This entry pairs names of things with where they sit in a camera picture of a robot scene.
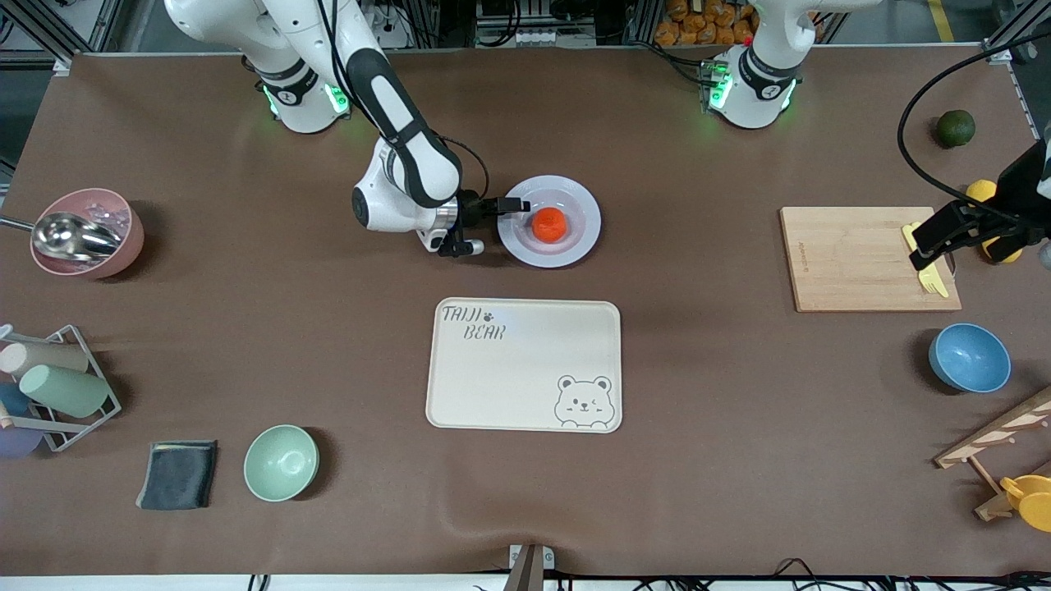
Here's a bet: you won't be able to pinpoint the clear ice cubes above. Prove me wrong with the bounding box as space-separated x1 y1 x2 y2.
78 195 132 235

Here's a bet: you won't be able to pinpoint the white power strip with plugs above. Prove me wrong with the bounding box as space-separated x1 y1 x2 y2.
361 10 411 50

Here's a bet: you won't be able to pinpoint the orange fruit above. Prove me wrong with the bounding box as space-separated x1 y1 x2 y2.
531 207 569 245

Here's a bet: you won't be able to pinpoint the mint green bowl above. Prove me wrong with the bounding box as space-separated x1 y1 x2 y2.
244 424 319 502

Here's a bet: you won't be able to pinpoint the beige cup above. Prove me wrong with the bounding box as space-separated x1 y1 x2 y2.
0 341 89 378

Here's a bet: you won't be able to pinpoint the mint green cup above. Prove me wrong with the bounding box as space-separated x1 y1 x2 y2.
19 364 110 418

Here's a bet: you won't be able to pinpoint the yellow mug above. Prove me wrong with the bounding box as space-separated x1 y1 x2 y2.
999 474 1051 533

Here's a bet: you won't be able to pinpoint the wooden cutting board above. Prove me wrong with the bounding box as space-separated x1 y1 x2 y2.
779 206 962 314

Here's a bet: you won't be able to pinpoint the pile of brown bread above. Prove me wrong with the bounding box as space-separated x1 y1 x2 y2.
654 0 760 48

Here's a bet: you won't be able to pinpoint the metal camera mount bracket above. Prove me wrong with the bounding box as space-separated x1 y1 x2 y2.
503 543 556 591

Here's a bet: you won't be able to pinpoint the yellow plastic fork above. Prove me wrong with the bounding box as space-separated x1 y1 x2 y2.
902 223 937 295

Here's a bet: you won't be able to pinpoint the blue bowl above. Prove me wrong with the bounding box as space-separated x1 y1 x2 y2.
929 323 1012 394

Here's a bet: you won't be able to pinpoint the purple cup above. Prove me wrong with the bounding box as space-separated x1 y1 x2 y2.
0 425 44 458

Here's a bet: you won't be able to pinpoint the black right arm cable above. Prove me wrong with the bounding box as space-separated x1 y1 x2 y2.
312 0 492 202

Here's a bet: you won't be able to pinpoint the wooden peg drying rack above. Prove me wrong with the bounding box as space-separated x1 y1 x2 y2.
934 386 1051 522

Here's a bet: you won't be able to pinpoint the cream bear print tray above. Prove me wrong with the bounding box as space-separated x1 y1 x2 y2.
425 297 622 433

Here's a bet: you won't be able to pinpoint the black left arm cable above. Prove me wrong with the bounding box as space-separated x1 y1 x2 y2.
897 31 1051 222

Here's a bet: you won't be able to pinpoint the dark grey folded cloth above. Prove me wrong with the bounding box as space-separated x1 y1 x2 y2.
135 441 218 511

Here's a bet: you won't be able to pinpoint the aluminium frame post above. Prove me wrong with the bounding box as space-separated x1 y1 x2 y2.
981 16 1035 65

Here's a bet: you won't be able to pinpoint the pink bowl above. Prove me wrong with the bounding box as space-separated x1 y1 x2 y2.
30 188 145 280

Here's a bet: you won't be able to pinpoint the white wire cup rack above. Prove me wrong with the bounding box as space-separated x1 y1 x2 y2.
0 324 122 452

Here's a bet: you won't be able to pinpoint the silver metal scoop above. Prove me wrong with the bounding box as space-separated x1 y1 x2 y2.
0 212 122 263

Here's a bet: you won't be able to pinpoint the pale lavender round plate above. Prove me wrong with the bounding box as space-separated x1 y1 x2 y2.
497 175 602 268

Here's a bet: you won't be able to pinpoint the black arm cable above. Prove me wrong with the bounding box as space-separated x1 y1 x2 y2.
897 31 1051 222
312 0 492 202

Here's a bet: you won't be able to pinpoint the dark green round fruit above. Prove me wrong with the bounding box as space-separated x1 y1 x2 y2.
936 109 976 149

